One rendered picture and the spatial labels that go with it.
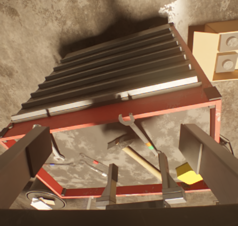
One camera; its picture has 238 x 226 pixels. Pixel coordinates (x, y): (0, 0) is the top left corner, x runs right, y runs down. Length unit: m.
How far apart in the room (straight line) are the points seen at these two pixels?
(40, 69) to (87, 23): 0.60
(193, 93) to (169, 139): 0.19
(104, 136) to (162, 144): 0.20
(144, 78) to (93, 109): 0.19
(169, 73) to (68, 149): 0.45
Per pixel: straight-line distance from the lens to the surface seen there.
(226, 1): 1.41
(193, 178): 0.73
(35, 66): 1.68
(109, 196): 0.43
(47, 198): 2.07
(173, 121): 0.54
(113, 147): 0.58
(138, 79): 0.57
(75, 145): 0.66
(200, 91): 0.49
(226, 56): 1.34
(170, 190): 0.38
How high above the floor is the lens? 1.29
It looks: 51 degrees down
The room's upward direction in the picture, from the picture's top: 171 degrees counter-clockwise
